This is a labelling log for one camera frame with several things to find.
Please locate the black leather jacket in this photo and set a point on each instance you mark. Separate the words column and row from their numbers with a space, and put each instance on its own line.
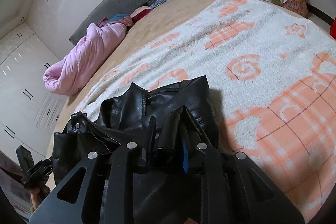
column 179, row 108

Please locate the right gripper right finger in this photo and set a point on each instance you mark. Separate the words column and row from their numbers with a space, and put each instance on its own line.
column 221, row 188

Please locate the white orange patterned blanket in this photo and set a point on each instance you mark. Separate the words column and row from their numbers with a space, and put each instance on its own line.
column 279, row 100

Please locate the white wardrobe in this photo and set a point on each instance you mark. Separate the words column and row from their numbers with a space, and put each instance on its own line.
column 29, row 112

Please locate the pink rolled duvet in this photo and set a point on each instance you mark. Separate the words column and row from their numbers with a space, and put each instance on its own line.
column 68, row 76

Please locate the tan bed cover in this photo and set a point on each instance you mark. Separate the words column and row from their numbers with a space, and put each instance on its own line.
column 165, row 47

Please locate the person's left hand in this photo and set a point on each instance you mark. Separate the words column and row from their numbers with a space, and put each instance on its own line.
column 36, row 196

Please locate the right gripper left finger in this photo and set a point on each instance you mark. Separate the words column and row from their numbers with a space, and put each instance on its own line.
column 100, row 188

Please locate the clothes beside pink duvet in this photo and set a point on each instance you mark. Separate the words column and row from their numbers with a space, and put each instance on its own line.
column 134, row 17

